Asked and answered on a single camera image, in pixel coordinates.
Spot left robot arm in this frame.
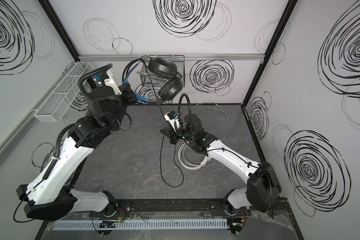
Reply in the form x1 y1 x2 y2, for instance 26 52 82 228
17 64 137 221

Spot black corner frame post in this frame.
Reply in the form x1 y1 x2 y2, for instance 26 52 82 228
37 0 107 106

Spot black headset cable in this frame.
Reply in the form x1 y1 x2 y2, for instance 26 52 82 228
140 56 185 189

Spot white slotted cable duct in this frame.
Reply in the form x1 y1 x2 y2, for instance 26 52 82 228
52 219 229 231

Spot aluminium wall rail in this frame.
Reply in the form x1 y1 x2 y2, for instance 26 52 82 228
79 53 265 62
0 62 77 167

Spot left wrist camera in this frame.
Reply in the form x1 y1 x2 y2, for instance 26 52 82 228
104 70 122 96

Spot black blue gaming headset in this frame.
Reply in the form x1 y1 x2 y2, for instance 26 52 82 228
122 56 184 105

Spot black wire basket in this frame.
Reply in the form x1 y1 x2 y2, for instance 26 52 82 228
140 56 185 87

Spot right black corner post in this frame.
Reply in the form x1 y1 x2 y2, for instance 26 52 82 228
242 0 298 108

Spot aluminium wall rail left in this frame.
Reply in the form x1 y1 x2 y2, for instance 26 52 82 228
0 62 77 167

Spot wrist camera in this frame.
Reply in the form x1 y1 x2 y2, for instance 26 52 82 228
104 70 122 96
164 111 181 132

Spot aluminium wall rail back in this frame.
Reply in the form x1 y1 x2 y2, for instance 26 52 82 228
79 53 265 62

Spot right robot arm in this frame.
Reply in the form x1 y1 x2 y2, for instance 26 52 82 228
161 104 282 216

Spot white headphone cable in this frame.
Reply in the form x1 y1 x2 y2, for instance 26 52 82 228
194 101 230 142

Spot white headphones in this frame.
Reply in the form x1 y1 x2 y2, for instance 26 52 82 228
178 143 212 171

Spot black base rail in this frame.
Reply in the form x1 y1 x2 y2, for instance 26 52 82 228
89 197 295 220

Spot white mesh wall tray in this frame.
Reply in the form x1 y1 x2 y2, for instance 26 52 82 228
34 62 94 123

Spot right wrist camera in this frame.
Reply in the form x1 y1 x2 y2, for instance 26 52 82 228
164 111 181 132

